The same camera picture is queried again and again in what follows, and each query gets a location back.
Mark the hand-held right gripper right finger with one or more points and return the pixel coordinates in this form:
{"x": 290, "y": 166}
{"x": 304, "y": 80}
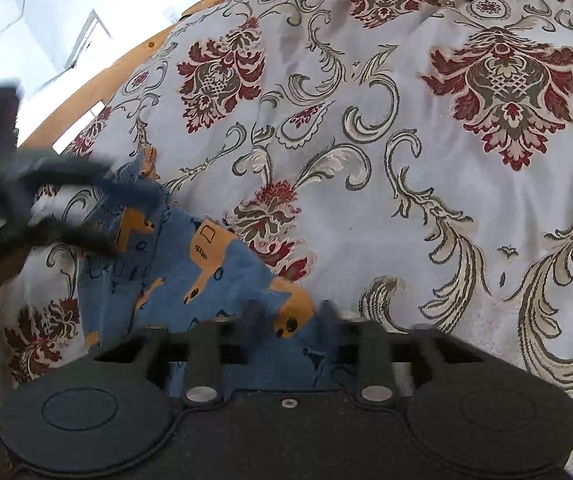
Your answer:
{"x": 329, "y": 321}

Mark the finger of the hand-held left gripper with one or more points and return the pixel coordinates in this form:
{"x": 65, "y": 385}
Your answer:
{"x": 71, "y": 170}
{"x": 81, "y": 241}

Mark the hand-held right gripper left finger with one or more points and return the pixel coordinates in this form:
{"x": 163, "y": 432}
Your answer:
{"x": 255, "y": 326}

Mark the blue pants with orange print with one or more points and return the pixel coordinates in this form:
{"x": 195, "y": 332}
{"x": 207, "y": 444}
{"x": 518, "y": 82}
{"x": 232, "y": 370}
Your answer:
{"x": 191, "y": 270}

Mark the white floral bed blanket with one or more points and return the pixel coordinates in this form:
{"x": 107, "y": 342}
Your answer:
{"x": 366, "y": 160}

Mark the wooden bed frame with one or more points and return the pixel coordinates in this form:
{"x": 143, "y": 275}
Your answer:
{"x": 116, "y": 67}

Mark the white wall frame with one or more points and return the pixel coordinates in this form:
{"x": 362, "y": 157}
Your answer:
{"x": 86, "y": 40}

